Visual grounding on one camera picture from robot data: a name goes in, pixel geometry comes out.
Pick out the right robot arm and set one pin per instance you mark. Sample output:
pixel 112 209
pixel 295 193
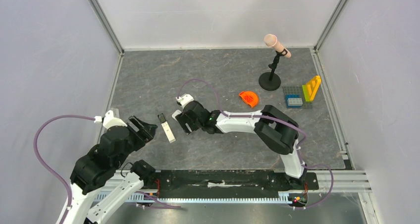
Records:
pixel 276 130

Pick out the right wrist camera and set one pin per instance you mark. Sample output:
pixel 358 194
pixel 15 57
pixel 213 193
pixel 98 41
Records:
pixel 184 100

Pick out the grey lego baseplate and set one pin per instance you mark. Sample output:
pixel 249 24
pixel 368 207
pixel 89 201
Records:
pixel 297 91

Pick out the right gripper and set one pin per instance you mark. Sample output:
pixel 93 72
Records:
pixel 187 119

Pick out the yellow lego piece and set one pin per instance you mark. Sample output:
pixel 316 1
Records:
pixel 312 88

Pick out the white cable duct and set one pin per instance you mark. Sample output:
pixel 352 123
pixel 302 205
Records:
pixel 283 198

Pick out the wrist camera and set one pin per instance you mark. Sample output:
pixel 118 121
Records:
pixel 109 120
pixel 184 100

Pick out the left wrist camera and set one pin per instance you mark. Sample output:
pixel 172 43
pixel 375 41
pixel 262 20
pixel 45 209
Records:
pixel 109 120

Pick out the white remote control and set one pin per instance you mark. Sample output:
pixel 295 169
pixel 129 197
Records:
pixel 166 128
pixel 176 114

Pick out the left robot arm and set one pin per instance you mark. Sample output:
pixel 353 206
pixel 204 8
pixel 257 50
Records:
pixel 93 170

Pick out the blue lego brick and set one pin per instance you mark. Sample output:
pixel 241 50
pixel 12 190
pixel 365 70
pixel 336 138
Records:
pixel 293 101

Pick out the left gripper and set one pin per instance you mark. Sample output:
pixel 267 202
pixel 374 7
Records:
pixel 145 134

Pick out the pink microphone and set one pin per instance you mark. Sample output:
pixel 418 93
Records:
pixel 272 41

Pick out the black microphone stand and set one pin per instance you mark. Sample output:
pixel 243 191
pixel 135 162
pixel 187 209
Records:
pixel 270 81

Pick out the green lego brick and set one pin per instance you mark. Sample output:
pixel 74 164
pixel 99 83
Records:
pixel 305 93

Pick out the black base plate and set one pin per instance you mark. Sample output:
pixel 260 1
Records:
pixel 221 183

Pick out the orange plastic basket piece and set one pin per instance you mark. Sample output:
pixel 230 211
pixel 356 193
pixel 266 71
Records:
pixel 250 98

